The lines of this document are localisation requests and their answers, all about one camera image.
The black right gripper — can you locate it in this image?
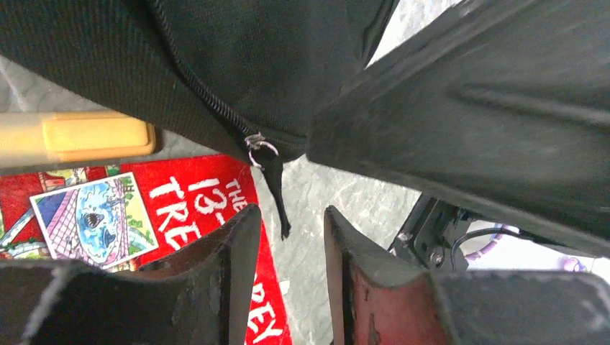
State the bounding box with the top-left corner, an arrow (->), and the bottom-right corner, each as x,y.
306,1 -> 609,271

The red treehouse book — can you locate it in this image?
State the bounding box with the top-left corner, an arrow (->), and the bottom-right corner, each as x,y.
1,155 -> 292,344

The black student backpack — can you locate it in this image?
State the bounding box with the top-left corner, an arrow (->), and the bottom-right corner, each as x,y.
1,1 -> 397,239

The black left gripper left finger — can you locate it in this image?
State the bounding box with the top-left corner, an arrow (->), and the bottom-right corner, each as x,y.
1,204 -> 262,344

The orange marker pen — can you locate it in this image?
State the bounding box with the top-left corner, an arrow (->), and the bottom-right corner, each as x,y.
1,111 -> 156,168

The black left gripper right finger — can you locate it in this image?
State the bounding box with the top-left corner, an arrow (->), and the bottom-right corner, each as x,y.
324,207 -> 609,344

